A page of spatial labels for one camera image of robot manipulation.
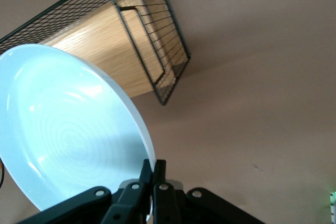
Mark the light blue round plate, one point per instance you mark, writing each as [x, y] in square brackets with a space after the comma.
[65, 129]

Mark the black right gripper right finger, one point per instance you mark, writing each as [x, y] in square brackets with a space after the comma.
[168, 205]

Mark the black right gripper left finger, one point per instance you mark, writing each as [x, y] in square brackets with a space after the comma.
[131, 203]

